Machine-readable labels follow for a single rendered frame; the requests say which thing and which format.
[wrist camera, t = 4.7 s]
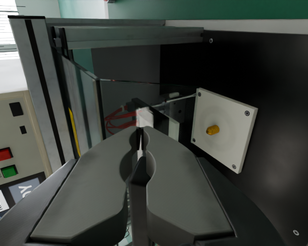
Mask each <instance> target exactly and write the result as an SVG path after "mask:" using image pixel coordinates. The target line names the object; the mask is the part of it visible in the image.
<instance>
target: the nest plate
mask: <svg viewBox="0 0 308 246"><path fill-rule="evenodd" d="M257 112H258V108H256V107H253V106H250V105H247V104H245V103H242V102H239V101H236V100H234V99H231V98H228V97H225V96H222V95H220V94H217V93H214V92H211V91H209V90H206V89H203V88H199V92H198V103H197V112H196V120H195V129H194V137H193V144H195V145H196V146H198V147H199V148H200V149H202V150H203V151H205V152H206V153H208V154H209V155H211V156H212V157H214V158H215V159H216V160H218V161H219V162H221V163H222V164H224V165H225V166H227V167H228V168H230V169H231V170H233V171H234V172H236V173H237V174H239V173H241V171H242V166H243V163H244V159H245V156H246V152H247V148H248V145H249V141H250V137H251V133H252V130H253V126H254V122H255V119H256V115H257ZM213 125H217V126H218V127H219V129H220V131H219V133H217V134H214V135H208V134H207V133H206V130H207V128H208V127H210V126H213Z"/></svg>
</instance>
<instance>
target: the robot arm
mask: <svg viewBox="0 0 308 246"><path fill-rule="evenodd" d="M140 139H141V150H144V152H145V153H146V172H147V174H148V175H149V176H150V177H151V179H150V180H149V182H148V183H147V185H146V205H147V233H148V236H149V238H150V239H151V240H152V241H153V242H154V243H156V244H158V245H159V246H287V245H286V243H285V241H284V240H283V238H282V237H281V235H280V234H279V232H278V231H277V229H276V228H275V227H274V225H273V224H272V223H271V221H270V220H269V219H268V218H267V217H266V216H265V214H264V213H263V212H262V211H261V210H260V209H259V208H258V207H257V206H256V205H255V203H254V202H253V201H252V200H251V199H249V198H248V197H247V196H246V195H245V194H244V193H243V192H242V191H241V190H240V189H239V188H237V187H236V186H235V185H234V184H233V183H232V182H231V181H230V180H228V179H227V178H226V177H225V176H224V175H223V174H222V173H221V172H220V171H218V170H217V169H216V168H215V167H214V166H213V165H212V164H211V163H209V162H208V161H207V160H206V159H205V158H204V157H200V158H198V157H197V156H196V155H195V154H194V153H193V152H192V151H190V150H189V149H188V148H186V147H185V146H184V145H182V144H181V143H179V142H178V141H176V140H174V139H173V138H171V137H169V136H167V135H165V134H163V133H162V132H160V131H158V130H156V129H154V128H152V127H151V126H144V127H137V126H130V127H128V128H126V129H124V130H122V131H120V132H118V133H116V134H114V135H112V136H110V137H109V138H107V139H105V140H103V141H101V142H100V143H98V144H96V145H95V146H93V147H92V148H91V149H89V150H88V151H87V152H86V153H84V154H83V155H82V156H81V157H80V158H79V159H70V160H69V161H68V162H67V163H65V164H64V165H63V166H62V167H60V168H59V169H58V170H57V171H55V172H54V173H53V174H52V175H51V176H49V177H48V178H47V179H46V180H44V181H43V182H42V183H41V184H40V185H38V186H37V187H36V188H35V189H33V190H32V191H31V192H30V193H28V194H27V195H26V196H25V197H23V198H22V199H21V200H20V201H19V202H17V203H16V204H15V205H14V206H13V207H12V208H11V209H10V210H8V211H7V212H6V213H5V214H4V215H3V216H2V217H1V218H0V246H114V245H116V244H118V243H119V242H121V241H122V240H123V238H124V237H125V234H126V228H127V221H128V200H127V186H126V183H125V181H126V179H127V178H128V177H129V176H130V175H131V174H132V156H133V155H134V153H135V152H136V151H137V150H139V148H140Z"/></svg>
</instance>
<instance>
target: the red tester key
mask: <svg viewBox="0 0 308 246"><path fill-rule="evenodd" d="M7 159H11V154H10V151H9V149H4V150H0V161H3V160H7Z"/></svg>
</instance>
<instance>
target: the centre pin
mask: <svg viewBox="0 0 308 246"><path fill-rule="evenodd" d="M219 131H220V129H219V127H218V126H217V125H213V126H210V127H208V128H207V130H206V133H207V134H208V135H214V134H217V133H219Z"/></svg>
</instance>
